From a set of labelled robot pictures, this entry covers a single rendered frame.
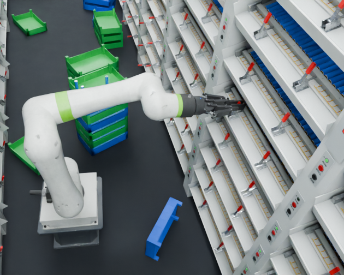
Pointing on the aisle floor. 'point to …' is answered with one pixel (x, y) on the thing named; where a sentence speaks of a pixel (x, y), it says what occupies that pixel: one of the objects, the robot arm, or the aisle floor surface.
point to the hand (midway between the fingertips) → (236, 105)
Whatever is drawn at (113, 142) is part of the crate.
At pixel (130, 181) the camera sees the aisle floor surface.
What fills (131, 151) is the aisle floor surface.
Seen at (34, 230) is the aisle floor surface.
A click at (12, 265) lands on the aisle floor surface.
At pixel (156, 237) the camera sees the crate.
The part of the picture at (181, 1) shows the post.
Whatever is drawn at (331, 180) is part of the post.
